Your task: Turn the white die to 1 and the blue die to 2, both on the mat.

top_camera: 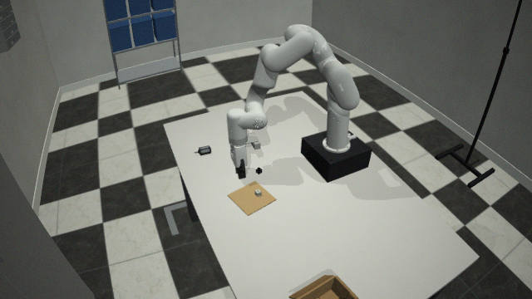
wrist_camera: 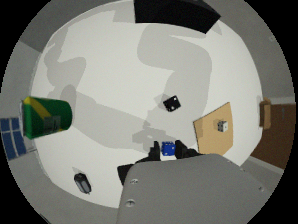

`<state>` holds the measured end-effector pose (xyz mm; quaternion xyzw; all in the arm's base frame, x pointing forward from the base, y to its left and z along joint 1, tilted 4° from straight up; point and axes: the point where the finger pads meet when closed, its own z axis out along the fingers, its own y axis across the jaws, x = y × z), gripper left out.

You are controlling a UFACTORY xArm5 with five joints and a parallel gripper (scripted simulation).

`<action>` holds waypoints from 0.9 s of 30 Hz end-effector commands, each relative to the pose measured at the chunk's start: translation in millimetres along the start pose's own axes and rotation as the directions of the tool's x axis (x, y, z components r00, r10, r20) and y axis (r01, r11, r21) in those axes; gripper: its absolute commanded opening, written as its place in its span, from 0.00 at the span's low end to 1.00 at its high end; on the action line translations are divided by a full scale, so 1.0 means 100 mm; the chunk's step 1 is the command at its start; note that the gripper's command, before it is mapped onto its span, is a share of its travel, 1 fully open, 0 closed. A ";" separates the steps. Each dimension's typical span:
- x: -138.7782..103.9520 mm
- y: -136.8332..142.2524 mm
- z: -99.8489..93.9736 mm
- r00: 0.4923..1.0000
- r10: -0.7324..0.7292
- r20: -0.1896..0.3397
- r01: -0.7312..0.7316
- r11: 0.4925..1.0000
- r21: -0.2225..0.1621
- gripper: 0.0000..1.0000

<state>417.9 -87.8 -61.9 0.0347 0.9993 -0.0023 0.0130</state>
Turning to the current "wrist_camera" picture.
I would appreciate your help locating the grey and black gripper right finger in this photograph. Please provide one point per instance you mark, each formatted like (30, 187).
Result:
(181, 151)

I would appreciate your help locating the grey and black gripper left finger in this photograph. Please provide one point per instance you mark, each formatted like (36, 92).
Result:
(152, 156)

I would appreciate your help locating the open brown cardboard box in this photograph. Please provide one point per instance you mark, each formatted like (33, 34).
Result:
(265, 114)

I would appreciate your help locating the blue die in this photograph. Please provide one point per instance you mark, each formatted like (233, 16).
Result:
(168, 148)

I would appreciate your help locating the white die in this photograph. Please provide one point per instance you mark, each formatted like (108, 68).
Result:
(222, 126)

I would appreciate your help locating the green soda can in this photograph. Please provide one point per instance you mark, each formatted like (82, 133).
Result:
(42, 116)

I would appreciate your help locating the black die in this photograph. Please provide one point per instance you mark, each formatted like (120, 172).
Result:
(172, 104)

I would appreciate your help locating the tan square mat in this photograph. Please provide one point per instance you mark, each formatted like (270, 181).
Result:
(209, 139)

